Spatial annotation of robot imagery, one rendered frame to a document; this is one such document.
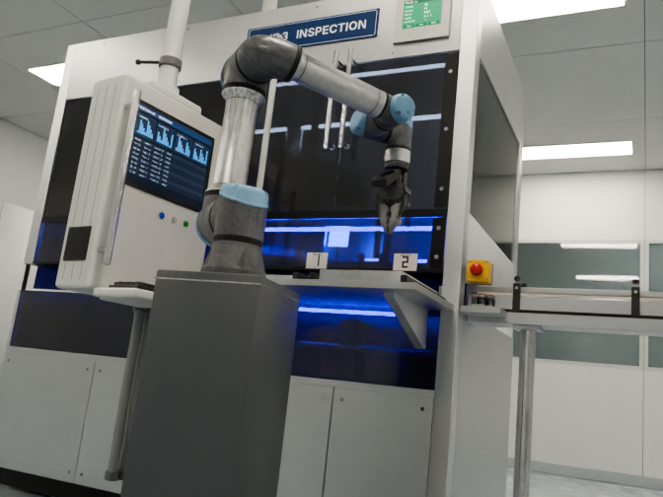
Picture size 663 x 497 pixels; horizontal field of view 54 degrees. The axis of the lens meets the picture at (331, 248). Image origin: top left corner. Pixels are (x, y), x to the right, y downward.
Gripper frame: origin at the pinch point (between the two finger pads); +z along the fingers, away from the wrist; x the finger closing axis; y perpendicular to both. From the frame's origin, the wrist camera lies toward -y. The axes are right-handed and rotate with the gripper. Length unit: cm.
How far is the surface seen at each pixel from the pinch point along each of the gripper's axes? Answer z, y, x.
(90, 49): -102, 38, 179
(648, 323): 17, 49, -67
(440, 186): -25.3, 38.4, -2.6
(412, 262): 1.7, 37.9, 4.9
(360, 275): 13.5, 0.7, 7.4
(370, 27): -91, 38, 30
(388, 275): 13.3, 0.6, -1.1
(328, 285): 17.2, -2.0, 16.1
